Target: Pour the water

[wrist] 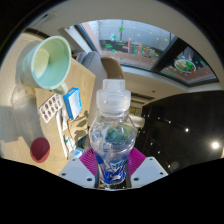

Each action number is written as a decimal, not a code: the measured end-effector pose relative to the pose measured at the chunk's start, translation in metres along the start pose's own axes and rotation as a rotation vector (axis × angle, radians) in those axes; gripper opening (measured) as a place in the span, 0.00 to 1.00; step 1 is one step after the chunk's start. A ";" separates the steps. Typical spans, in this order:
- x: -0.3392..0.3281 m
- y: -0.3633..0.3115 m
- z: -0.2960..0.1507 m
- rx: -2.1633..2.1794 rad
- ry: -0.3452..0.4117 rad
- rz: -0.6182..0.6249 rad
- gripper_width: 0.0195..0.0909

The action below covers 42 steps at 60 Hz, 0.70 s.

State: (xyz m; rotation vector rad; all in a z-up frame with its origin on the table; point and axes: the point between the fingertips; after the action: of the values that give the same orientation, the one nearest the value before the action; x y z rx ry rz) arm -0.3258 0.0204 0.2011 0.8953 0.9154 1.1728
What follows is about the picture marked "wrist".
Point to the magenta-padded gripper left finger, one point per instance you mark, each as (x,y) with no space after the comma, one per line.
(78,170)

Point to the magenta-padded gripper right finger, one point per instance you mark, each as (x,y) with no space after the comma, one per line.
(148,168)

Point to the clear blue-labelled drink bottle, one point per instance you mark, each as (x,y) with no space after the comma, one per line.
(112,133)

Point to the flat round red coaster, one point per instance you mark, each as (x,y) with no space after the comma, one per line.
(40,150)

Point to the flat blue medicine box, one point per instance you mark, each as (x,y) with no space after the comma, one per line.
(72,103)

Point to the red pill blister pack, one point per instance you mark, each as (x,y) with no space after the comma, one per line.
(50,107)

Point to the group of ceiling spot lights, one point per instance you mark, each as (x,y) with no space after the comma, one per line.
(215,145)

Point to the round wreath window decal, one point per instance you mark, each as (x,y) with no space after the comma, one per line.
(185,65)

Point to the pale green ceramic mug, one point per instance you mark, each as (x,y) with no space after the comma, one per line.
(50,63)

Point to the christmas tree window decal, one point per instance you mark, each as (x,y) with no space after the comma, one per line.
(140,49)

